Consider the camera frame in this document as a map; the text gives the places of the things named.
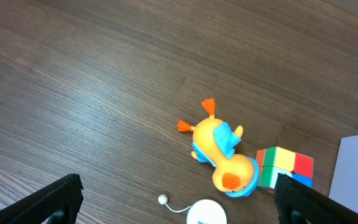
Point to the white wooden pellet drum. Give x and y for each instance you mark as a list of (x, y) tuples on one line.
[(203, 211)]

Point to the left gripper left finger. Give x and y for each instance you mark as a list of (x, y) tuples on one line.
[(59, 202)]

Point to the colourful two-by-two puzzle cube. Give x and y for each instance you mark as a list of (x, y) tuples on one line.
[(277, 160)]

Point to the yellow blue toy duck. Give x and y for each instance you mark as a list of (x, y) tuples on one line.
[(214, 142)]

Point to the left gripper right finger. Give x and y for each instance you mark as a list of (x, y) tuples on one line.
[(297, 203)]

